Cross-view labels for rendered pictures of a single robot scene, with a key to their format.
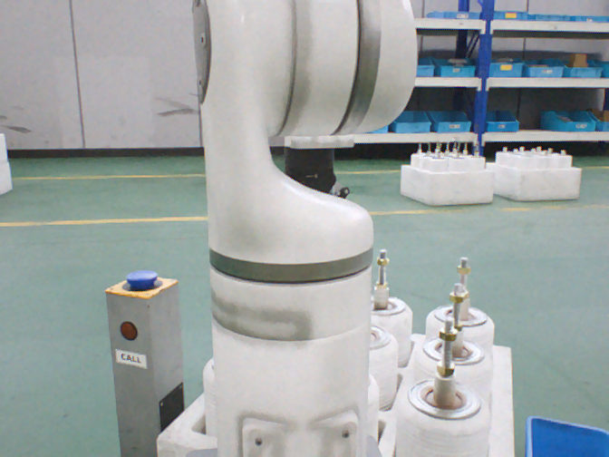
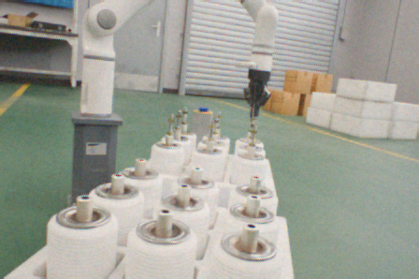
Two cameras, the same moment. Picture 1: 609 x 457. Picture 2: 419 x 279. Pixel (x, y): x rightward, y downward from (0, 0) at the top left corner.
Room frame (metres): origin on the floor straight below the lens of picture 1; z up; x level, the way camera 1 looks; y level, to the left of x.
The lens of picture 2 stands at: (0.34, -1.16, 0.48)
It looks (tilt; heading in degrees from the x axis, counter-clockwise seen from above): 10 degrees down; 75
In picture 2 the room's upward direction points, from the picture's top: 6 degrees clockwise
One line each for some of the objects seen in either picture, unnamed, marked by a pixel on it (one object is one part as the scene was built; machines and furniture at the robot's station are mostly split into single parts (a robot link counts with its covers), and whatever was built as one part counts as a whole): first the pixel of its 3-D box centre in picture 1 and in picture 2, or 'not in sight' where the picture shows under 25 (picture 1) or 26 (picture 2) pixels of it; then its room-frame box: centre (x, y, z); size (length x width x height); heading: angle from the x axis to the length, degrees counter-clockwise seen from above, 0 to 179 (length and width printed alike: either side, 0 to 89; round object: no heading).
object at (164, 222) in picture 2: not in sight; (164, 222); (0.42, -0.69, 0.26); 0.02 x 0.02 x 0.03
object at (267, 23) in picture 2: not in sight; (265, 30); (0.80, -0.02, 0.62); 0.09 x 0.07 x 0.15; 70
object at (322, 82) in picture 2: not in sight; (317, 83); (3.09, 3.48, 0.45); 0.30 x 0.24 x 0.30; 96
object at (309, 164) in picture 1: (309, 171); (258, 82); (0.80, -0.01, 0.45); 0.08 x 0.08 x 0.09
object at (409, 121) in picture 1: (405, 121); not in sight; (5.51, -1.04, 0.36); 0.50 x 0.38 x 0.21; 9
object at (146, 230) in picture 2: not in sight; (163, 231); (0.42, -0.69, 0.25); 0.08 x 0.08 x 0.01
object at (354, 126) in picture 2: not in sight; (358, 124); (2.77, 2.02, 0.09); 0.39 x 0.39 x 0.18; 12
